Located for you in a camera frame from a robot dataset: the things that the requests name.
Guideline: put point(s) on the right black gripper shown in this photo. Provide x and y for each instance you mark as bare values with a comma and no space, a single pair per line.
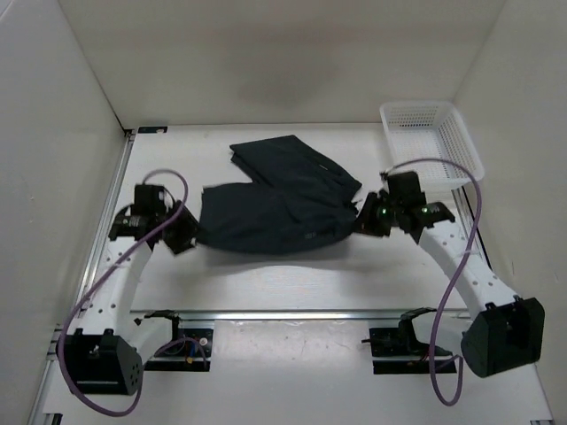
365,222

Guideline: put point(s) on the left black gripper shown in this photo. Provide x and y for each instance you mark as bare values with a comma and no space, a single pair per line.
189,227

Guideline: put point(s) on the dark navy shorts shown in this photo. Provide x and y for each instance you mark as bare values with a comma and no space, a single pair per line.
296,200

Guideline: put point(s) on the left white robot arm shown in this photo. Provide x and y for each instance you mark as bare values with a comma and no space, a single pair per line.
105,348

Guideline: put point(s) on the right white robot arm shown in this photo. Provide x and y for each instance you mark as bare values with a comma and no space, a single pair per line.
506,330

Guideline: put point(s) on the white plastic perforated basket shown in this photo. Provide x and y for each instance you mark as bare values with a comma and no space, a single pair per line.
429,129

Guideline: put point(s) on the small blue label sticker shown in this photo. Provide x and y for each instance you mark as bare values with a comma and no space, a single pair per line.
152,130

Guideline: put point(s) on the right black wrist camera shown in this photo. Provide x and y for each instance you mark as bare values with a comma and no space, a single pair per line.
405,189

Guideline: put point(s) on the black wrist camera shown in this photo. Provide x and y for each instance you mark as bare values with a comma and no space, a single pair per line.
405,189
149,200

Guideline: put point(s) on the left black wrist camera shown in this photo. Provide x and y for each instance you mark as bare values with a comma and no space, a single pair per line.
149,200

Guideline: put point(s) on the aluminium frame rail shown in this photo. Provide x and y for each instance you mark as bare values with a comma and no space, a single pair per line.
85,278

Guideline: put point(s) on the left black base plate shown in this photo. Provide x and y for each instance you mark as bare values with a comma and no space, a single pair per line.
192,351

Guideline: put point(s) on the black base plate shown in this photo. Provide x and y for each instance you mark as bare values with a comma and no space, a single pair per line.
192,351
393,354

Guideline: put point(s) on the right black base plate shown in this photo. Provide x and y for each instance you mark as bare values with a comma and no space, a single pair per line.
393,354

